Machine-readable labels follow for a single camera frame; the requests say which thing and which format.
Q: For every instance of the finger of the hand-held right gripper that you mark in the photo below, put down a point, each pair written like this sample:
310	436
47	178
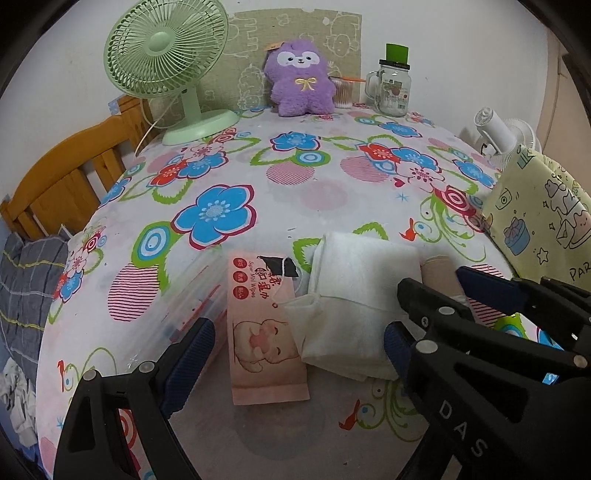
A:
489	281
438	318

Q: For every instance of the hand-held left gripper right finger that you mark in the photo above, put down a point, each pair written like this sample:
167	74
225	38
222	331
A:
395	344

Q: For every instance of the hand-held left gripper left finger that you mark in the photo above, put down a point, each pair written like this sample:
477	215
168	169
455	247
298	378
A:
189	364

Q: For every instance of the yellow patterned paper box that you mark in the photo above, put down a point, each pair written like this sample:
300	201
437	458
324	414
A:
531	217

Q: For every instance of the pink wet wipes pack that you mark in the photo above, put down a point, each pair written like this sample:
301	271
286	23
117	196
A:
263	341

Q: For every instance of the white towel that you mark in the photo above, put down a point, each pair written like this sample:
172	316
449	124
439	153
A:
355	277

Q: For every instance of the beige bandage roll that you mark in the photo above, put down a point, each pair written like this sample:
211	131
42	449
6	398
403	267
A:
436	277

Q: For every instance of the floral tablecloth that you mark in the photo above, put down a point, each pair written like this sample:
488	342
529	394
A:
286	443

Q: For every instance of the white standing fan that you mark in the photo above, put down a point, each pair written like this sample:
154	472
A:
496	134

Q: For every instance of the crumpled white cloth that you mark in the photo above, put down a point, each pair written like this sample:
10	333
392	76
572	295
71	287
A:
18	401

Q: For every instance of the grey plaid pillow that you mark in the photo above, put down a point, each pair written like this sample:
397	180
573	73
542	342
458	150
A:
23	286

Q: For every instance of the beige door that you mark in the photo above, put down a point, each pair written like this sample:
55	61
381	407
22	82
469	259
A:
572	92

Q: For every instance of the glass jar mug green lid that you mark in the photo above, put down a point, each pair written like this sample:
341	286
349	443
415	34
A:
392	92

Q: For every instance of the wooden bed headboard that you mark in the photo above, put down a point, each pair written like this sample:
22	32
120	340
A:
60	184

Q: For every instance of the cotton swab container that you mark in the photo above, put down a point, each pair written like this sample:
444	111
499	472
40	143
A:
342	94

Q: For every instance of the purple plush toy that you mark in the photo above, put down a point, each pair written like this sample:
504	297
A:
300	87

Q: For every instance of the green printed board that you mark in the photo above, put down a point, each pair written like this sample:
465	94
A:
341	41

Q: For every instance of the green desk fan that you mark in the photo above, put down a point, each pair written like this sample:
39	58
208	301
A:
161	41

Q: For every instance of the blue wall sticker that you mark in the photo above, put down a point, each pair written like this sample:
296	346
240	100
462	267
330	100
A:
114	105

